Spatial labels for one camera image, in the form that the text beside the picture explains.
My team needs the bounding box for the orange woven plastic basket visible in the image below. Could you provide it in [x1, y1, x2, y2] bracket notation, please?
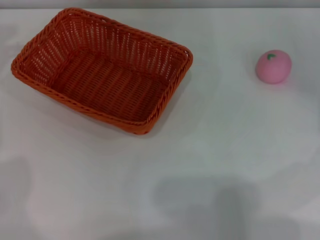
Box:
[10, 7, 194, 136]

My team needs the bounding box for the pink toy fruit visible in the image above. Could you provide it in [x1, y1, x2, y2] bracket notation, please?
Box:
[255, 49, 293, 85]

